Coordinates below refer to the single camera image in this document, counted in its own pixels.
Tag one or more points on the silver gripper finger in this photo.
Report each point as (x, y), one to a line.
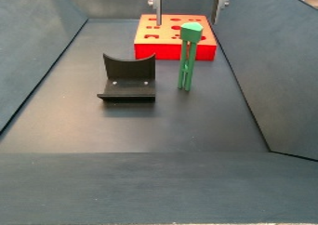
(157, 6)
(218, 6)

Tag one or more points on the green three prong peg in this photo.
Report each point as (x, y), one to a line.
(191, 36)

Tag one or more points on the red shape sorting board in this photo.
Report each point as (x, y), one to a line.
(161, 40)

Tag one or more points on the black curved stand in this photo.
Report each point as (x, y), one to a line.
(130, 79)

